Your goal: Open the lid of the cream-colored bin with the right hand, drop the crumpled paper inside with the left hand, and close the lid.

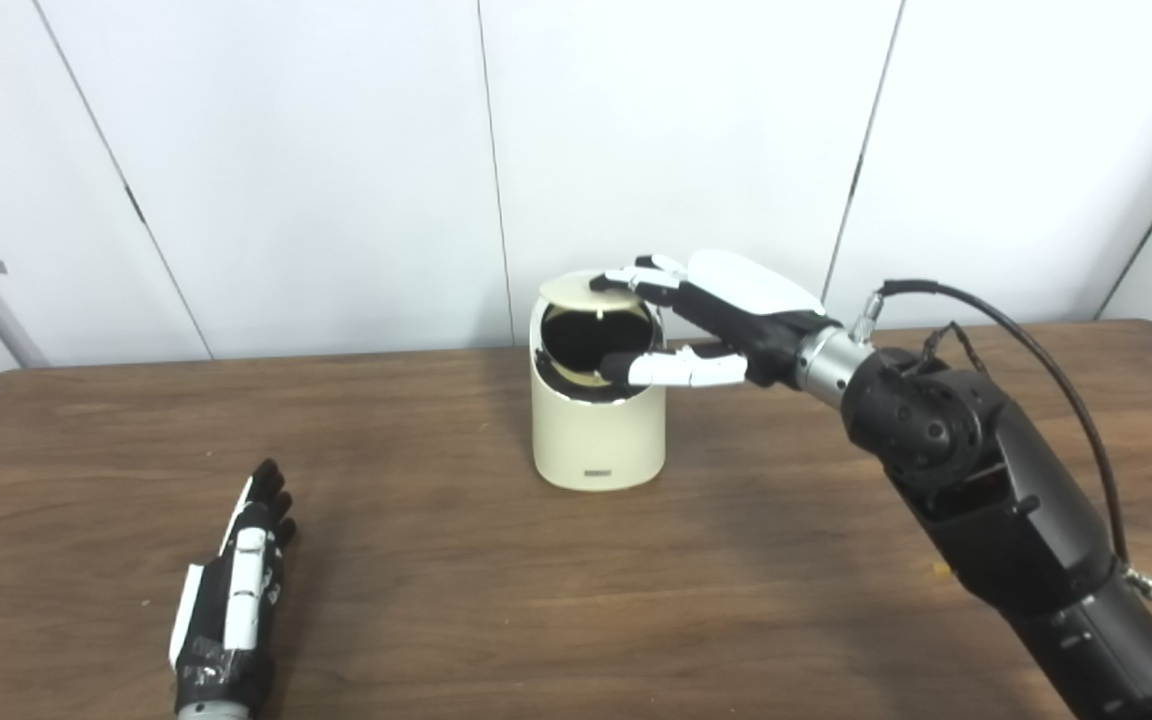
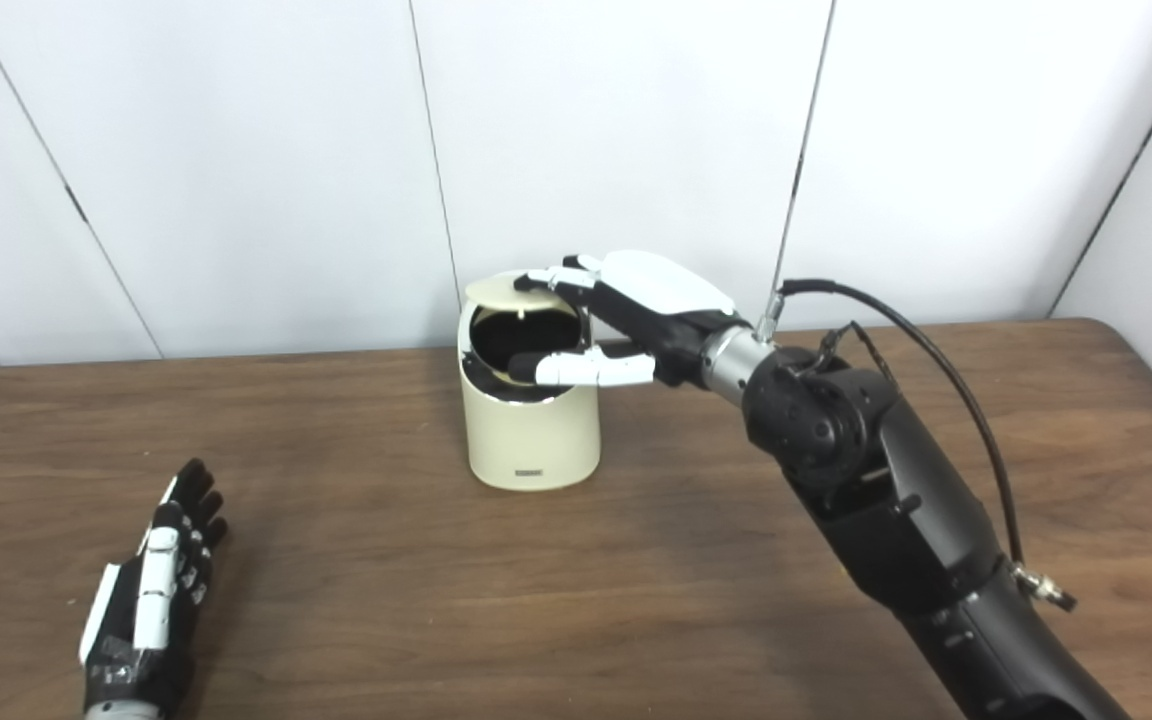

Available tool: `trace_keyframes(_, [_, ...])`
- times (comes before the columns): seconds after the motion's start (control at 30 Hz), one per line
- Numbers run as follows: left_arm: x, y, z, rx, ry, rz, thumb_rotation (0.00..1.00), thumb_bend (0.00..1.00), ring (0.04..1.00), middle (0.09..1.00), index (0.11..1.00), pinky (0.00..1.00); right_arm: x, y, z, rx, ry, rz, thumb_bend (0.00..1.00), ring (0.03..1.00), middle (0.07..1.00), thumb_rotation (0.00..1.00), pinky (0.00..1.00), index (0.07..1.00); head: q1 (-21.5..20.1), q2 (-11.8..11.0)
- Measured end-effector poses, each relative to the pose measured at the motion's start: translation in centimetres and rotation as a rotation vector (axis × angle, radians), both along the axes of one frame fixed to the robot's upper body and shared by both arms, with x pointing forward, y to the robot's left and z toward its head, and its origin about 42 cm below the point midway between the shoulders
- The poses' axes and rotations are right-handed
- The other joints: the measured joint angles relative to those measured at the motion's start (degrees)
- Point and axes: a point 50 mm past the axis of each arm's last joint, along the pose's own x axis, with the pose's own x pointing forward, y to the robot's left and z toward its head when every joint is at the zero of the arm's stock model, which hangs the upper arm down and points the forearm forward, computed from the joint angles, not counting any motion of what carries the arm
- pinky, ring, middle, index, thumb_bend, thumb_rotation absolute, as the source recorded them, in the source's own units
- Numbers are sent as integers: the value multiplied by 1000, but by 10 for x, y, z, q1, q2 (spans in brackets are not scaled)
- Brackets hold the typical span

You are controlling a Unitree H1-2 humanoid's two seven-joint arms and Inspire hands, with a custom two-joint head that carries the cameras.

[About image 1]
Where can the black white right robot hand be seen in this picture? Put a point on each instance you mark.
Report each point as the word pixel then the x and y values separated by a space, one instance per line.
pixel 756 320

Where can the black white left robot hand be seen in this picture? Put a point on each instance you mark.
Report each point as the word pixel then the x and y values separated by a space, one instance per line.
pixel 211 620

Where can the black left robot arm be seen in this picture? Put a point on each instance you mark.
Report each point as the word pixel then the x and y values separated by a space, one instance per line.
pixel 211 712

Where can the cream-colored lidded bin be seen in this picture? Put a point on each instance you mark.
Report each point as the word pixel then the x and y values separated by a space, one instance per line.
pixel 596 440

